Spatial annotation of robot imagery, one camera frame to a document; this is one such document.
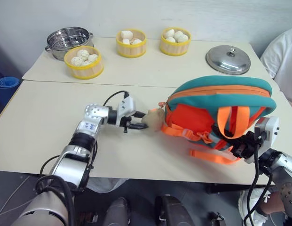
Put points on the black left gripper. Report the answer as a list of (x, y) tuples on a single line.
[(126, 122)]

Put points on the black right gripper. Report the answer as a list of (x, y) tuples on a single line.
[(249, 144)]

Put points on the beige plush toy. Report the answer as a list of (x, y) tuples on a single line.
[(154, 118)]

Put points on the orange and teal backpack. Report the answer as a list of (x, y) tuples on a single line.
[(214, 103)]

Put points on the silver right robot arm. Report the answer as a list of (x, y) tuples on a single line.
[(283, 164)]

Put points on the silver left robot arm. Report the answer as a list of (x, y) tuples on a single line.
[(65, 162)]

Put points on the white sneaker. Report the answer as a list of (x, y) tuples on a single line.
[(250, 207)]

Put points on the yellow rimmed bamboo steamer basket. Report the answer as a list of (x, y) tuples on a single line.
[(85, 69), (131, 50), (175, 48)]

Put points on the white plastic bag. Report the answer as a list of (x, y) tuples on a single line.
[(105, 184)]

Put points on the bare lower leg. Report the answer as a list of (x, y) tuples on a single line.
[(271, 203)]

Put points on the white steamed bun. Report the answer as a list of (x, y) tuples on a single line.
[(85, 63), (170, 39), (76, 61), (93, 58), (126, 41), (178, 35), (126, 34), (169, 33), (137, 42), (184, 37), (82, 54)]

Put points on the stainless steel pot lid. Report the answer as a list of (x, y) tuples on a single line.
[(228, 60)]

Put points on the dark rounded shape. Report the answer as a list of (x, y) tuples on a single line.
[(174, 212), (117, 212)]

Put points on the person in white shirt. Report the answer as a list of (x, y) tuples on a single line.
[(283, 63)]

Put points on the stainless steel steamer pot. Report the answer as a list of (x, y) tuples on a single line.
[(65, 38)]

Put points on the rolled blue foam mat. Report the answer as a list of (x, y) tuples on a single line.
[(5, 88)]

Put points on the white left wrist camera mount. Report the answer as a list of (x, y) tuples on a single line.
[(127, 103)]

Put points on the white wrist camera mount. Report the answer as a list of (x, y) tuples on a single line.
[(269, 131), (127, 103)]

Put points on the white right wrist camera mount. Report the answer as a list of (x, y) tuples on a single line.
[(269, 131)]

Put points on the black table frame bar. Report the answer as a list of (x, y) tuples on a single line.
[(221, 188)]

